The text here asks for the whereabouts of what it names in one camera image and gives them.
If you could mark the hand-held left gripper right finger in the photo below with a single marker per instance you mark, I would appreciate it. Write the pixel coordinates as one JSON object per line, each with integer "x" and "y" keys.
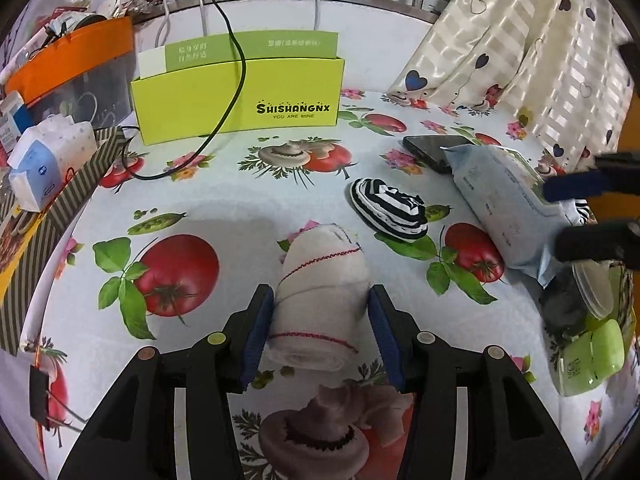
{"x": 387, "y": 335}

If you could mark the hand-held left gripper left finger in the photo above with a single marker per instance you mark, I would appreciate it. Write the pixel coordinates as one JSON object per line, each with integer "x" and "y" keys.
{"x": 257, "y": 335}

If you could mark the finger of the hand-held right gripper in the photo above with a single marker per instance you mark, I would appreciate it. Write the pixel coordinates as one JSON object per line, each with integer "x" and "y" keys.
{"x": 595, "y": 244}
{"x": 570, "y": 186}

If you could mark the black white striped sock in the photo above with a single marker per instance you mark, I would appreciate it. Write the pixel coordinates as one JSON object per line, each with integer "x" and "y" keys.
{"x": 582, "y": 212}
{"x": 390, "y": 210}

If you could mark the light blue wet wipes pack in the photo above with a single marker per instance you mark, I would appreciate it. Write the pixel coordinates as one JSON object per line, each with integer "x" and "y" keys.
{"x": 505, "y": 210}

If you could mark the white bandage roll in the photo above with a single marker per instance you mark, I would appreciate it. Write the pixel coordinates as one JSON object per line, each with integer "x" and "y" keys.
{"x": 320, "y": 285}

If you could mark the clear jar with dark contents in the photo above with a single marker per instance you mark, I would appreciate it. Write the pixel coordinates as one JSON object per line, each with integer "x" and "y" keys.
{"x": 575, "y": 300}

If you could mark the wooden cabinet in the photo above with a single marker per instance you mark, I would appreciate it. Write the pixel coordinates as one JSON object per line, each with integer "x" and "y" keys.
{"x": 629, "y": 125}

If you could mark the green jar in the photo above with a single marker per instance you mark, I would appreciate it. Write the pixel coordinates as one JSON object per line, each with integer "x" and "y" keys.
{"x": 595, "y": 360}

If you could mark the fruit print tablecloth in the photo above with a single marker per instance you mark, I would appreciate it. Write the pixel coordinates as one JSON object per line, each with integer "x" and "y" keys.
{"x": 225, "y": 200}

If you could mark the black phone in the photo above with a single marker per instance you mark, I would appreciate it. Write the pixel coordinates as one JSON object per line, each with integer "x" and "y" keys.
{"x": 432, "y": 152}

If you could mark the heart print curtain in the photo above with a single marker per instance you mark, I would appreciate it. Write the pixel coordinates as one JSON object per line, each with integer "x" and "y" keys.
{"x": 500, "y": 35}

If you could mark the black binder clip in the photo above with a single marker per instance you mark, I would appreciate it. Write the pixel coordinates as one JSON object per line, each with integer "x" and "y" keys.
{"x": 42, "y": 395}

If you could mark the striped cardboard tray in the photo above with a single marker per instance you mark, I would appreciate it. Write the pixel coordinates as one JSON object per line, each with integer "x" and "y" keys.
{"x": 60, "y": 220}

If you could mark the yellow-green cardboard box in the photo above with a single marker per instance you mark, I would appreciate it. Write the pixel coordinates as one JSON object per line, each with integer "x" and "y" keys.
{"x": 165, "y": 105}

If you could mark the white blue tissue pack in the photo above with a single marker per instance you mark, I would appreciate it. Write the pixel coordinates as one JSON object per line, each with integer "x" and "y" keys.
{"x": 50, "y": 160}

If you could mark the green paper insert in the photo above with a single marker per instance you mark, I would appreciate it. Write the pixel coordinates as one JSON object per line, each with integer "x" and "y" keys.
{"x": 280, "y": 45}

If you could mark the blue white carton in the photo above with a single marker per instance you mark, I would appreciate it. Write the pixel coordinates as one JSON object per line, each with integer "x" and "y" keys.
{"x": 15, "y": 120}

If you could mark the orange storage box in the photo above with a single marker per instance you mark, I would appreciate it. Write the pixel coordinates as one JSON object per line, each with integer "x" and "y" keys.
{"x": 75, "y": 50}

